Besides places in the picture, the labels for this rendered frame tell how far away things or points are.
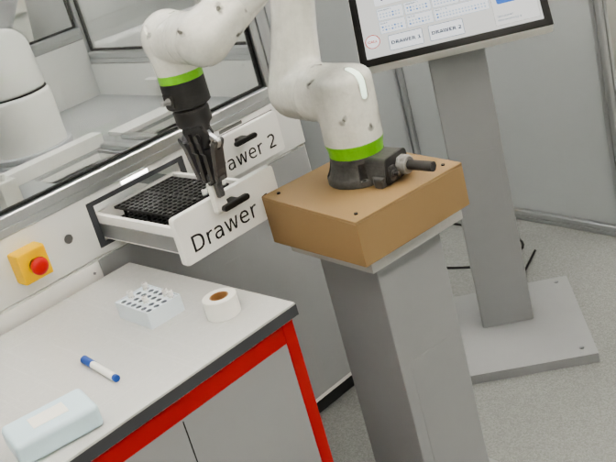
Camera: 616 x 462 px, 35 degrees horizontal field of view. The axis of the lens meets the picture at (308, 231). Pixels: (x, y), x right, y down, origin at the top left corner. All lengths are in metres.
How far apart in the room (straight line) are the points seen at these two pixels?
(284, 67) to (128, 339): 0.68
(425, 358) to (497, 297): 0.85
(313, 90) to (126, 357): 0.67
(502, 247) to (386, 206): 1.05
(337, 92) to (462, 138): 0.89
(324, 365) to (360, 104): 1.07
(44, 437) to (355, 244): 0.71
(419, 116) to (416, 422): 2.02
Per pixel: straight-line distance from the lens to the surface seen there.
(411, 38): 2.66
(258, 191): 2.13
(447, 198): 2.08
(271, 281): 2.65
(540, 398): 2.80
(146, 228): 2.14
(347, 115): 2.01
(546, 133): 3.62
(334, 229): 1.97
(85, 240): 2.29
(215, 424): 1.84
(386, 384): 2.26
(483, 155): 2.85
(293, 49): 2.13
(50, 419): 1.69
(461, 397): 2.35
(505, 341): 3.00
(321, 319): 2.81
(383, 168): 2.02
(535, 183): 3.76
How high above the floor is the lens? 1.59
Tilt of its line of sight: 22 degrees down
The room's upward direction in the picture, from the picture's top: 15 degrees counter-clockwise
